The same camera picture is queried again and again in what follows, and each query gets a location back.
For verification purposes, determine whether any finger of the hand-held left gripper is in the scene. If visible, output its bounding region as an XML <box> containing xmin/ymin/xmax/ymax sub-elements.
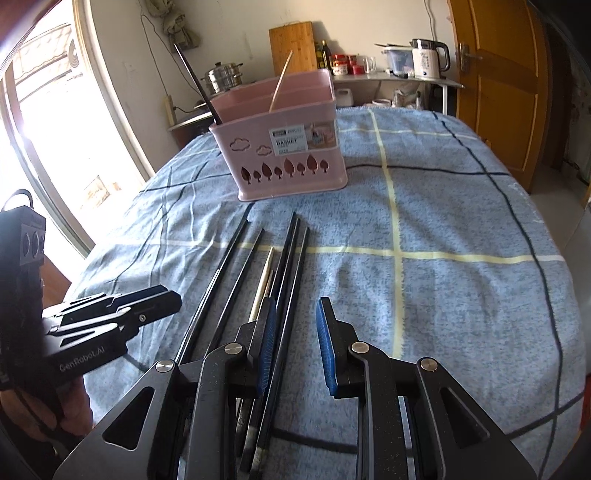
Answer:
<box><xmin>44</xmin><ymin>323</ymin><xmax>125</xmax><ymax>348</ymax></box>
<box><xmin>55</xmin><ymin>285</ymin><xmax>182</xmax><ymax>329</ymax></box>

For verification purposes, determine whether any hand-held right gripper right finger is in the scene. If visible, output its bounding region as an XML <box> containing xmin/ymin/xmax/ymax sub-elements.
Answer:
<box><xmin>316</xmin><ymin>298</ymin><xmax>539</xmax><ymax>480</ymax></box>

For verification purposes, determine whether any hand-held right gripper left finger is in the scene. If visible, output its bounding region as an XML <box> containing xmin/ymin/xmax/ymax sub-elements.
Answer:
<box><xmin>53</xmin><ymin>298</ymin><xmax>278</xmax><ymax>480</ymax></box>

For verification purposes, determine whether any black chopstick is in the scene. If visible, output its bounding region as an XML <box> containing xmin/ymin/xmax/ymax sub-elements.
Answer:
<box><xmin>174</xmin><ymin>217</ymin><xmax>250</xmax><ymax>365</ymax></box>
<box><xmin>205</xmin><ymin>228</ymin><xmax>265</xmax><ymax>354</ymax></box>
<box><xmin>173</xmin><ymin>43</ymin><xmax>222</xmax><ymax>125</ymax></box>
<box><xmin>254</xmin><ymin>226</ymin><xmax>310</xmax><ymax>474</ymax></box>
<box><xmin>252</xmin><ymin>219</ymin><xmax>303</xmax><ymax>472</ymax></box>
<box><xmin>240</xmin><ymin>211</ymin><xmax>297</xmax><ymax>467</ymax></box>

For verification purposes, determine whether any light wooden chopstick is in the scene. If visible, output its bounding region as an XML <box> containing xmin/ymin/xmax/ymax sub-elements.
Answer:
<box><xmin>269</xmin><ymin>50</ymin><xmax>294</xmax><ymax>113</ymax></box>
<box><xmin>248</xmin><ymin>247</ymin><xmax>275</xmax><ymax>324</ymax></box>

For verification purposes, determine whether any pink plastic basket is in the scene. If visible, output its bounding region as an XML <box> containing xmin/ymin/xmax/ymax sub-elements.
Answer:
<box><xmin>209</xmin><ymin>69</ymin><xmax>348</xmax><ymax>202</ymax></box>

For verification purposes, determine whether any person's left hand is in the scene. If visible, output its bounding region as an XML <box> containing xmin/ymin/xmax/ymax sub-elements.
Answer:
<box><xmin>0</xmin><ymin>376</ymin><xmax>93</xmax><ymax>441</ymax></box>

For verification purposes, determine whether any blue plaid blanket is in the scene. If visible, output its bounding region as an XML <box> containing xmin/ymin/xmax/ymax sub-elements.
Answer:
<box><xmin>62</xmin><ymin>105</ymin><xmax>587</xmax><ymax>480</ymax></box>

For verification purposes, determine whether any stove stand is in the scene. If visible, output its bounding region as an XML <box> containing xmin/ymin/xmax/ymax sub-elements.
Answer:
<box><xmin>168</xmin><ymin>111</ymin><xmax>213</xmax><ymax>151</ymax></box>

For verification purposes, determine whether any glass window door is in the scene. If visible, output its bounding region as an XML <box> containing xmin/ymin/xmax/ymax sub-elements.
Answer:
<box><xmin>0</xmin><ymin>0</ymin><xmax>158</xmax><ymax>259</ymax></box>

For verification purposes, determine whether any stainless steel steamer pot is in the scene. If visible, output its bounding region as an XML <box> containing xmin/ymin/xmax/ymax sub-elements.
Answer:
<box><xmin>202</xmin><ymin>61</ymin><xmax>244</xmax><ymax>95</ymax></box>

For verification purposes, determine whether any steel counter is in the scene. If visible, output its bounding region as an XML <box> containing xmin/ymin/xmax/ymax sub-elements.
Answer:
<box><xmin>332</xmin><ymin>71</ymin><xmax>465</xmax><ymax>116</ymax></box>

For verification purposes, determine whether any red jar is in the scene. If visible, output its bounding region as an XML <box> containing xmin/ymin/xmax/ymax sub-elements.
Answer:
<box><xmin>332</xmin><ymin>54</ymin><xmax>358</xmax><ymax>76</ymax></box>

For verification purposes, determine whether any hanging grey cloth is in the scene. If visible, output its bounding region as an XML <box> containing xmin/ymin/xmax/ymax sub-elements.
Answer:
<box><xmin>148</xmin><ymin>0</ymin><xmax>201</xmax><ymax>47</ymax></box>

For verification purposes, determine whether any bamboo cutting board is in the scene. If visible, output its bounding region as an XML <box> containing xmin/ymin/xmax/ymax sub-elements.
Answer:
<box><xmin>269</xmin><ymin>21</ymin><xmax>317</xmax><ymax>72</ymax></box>

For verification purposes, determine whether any clear plastic container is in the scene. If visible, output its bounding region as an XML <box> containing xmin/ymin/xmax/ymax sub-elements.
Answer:
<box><xmin>382</xmin><ymin>46</ymin><xmax>414</xmax><ymax>77</ymax></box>

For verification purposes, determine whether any white electric kettle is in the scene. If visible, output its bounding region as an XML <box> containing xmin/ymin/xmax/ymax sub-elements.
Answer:
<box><xmin>411</xmin><ymin>38</ymin><xmax>451</xmax><ymax>79</ymax></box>

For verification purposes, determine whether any wooden door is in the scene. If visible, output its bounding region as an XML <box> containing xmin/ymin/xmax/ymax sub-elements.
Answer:
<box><xmin>445</xmin><ymin>0</ymin><xmax>550</xmax><ymax>195</ymax></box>

